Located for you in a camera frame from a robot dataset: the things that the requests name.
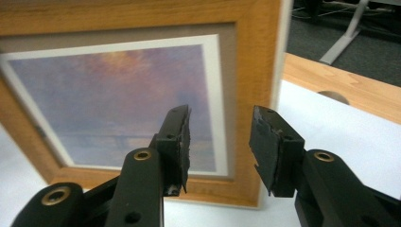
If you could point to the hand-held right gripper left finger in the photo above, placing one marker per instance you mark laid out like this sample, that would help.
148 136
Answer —
173 148

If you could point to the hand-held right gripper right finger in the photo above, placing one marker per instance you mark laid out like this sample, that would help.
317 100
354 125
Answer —
274 151

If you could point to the wooden picture frame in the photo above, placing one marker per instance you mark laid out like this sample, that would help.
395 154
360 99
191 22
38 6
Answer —
126 110

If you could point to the white table sheet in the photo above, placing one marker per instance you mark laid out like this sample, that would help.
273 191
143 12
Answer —
331 151

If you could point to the white metal desk frame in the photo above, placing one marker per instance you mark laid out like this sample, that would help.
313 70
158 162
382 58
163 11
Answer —
343 41

